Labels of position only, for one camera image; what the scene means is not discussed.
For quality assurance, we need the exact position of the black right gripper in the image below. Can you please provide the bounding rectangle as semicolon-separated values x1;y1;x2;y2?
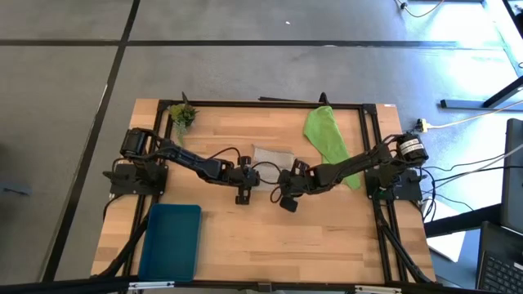
279;158;318;214

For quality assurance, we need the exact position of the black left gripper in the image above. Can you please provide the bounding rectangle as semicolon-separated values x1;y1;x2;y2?
226;154;262;206

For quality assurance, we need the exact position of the grey waffle towel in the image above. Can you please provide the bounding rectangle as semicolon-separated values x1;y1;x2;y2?
251;145;296;192

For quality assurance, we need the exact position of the green microfiber towel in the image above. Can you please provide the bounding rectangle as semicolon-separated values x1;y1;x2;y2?
302;105;363;192

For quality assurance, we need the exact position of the teal plastic basket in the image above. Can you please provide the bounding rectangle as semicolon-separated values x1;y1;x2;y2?
137;203;203;283

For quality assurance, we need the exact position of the small potted artificial plant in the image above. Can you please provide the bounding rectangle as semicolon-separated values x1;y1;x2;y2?
168;102;200;142

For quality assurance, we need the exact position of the white paper sheet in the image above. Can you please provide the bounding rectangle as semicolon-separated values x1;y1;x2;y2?
424;198;467;263

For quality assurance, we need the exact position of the black floor beam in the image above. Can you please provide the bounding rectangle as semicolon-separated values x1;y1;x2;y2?
423;203;503;238

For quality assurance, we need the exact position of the black desk foot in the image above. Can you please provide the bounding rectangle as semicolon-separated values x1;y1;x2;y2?
439;75;523;110

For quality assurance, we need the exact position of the dark monitor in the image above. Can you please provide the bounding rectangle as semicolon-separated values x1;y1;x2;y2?
500;118;523;234

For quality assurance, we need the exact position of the black laptop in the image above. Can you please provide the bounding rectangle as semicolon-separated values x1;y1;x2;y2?
476;220;523;294

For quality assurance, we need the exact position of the black right gripper cable loop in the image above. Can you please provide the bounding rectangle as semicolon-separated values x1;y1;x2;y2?
269;184;288;204

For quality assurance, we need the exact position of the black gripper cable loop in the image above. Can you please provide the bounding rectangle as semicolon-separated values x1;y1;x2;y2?
269;184;288;204
248;160;284;180

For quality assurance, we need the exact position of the black left gripper cable loop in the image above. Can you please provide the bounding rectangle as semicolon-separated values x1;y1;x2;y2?
248;160;284;180

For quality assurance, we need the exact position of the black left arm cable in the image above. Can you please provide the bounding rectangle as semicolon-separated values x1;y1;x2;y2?
206;145;243;165

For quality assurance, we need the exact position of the black aluminium table frame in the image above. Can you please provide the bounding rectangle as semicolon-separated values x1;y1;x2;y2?
92;97;436;287

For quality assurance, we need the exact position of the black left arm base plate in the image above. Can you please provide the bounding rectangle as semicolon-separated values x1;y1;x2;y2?
101;161;169;196

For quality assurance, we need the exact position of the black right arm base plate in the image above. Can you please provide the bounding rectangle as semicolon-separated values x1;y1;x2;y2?
364;167;424;201

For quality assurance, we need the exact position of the silver aluminium bracket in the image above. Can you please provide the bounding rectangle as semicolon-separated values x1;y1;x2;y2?
128;280;176;292
354;284;404;294

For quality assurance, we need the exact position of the black floor cable bundle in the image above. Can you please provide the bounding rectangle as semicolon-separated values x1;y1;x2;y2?
419;151;510;222

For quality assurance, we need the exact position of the cream power cable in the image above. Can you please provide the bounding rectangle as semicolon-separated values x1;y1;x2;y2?
427;99;523;131

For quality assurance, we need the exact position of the thin floor cable with plug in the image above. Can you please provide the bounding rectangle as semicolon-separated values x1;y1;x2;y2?
393;0;446;19

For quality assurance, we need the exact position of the black front rail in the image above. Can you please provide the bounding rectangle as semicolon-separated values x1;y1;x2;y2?
0;275;523;294

